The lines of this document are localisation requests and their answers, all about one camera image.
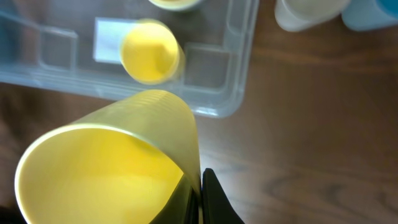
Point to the light blue cup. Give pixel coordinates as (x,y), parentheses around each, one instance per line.
(364,15)

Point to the yellow small bowl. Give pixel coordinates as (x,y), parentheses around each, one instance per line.
(176,5)

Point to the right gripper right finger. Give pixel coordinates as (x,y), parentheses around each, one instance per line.
(215,204)

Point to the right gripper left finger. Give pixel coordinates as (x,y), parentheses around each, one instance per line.
(182,206)

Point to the cream cup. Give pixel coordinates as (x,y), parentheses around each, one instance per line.
(298,15)

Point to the clear plastic storage container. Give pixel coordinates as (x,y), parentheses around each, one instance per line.
(199,51)

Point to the yellow cup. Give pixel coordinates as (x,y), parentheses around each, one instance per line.
(119,164)
(151,54)

